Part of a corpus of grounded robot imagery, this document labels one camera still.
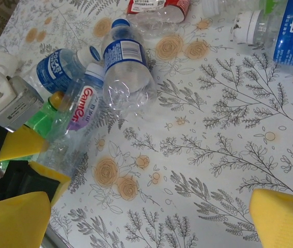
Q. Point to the clear bottle red purple print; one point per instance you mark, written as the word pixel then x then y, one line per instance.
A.
pixel 81 103

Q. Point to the small Pocari Sweat bottle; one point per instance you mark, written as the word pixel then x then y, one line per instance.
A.
pixel 53 69

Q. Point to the green bottle yellow cap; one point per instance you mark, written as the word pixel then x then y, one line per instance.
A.
pixel 41 118

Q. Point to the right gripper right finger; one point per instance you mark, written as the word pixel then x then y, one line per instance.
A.
pixel 285 222

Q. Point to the blue cap blue label bottle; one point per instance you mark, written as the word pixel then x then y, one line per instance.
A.
pixel 125 72

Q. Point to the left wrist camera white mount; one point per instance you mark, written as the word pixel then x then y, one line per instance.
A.
pixel 19 103

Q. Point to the clear bottle red label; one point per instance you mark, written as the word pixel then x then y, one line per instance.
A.
pixel 159 18

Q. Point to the floral tablecloth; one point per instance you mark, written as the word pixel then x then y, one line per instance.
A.
pixel 213 155

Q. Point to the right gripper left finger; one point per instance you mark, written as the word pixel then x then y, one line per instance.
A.
pixel 12 222

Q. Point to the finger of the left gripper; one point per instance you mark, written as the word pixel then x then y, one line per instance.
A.
pixel 45 173
pixel 19 147

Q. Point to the clear bottle green label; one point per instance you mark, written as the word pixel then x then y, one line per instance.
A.
pixel 210 5

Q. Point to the large blue label bottle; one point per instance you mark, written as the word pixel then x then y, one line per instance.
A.
pixel 291 33

